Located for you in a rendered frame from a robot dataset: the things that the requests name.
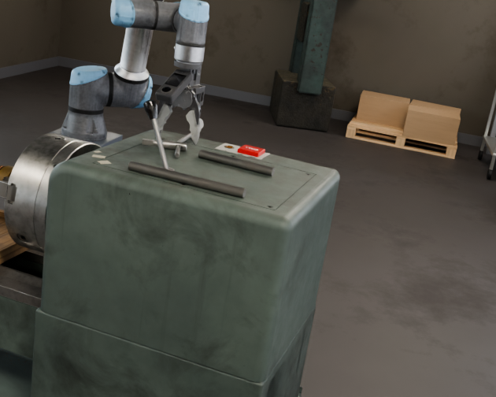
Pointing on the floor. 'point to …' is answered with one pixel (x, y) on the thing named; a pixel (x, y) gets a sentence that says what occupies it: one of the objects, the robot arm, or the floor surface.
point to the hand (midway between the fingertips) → (175, 138)
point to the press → (306, 72)
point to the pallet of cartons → (406, 123)
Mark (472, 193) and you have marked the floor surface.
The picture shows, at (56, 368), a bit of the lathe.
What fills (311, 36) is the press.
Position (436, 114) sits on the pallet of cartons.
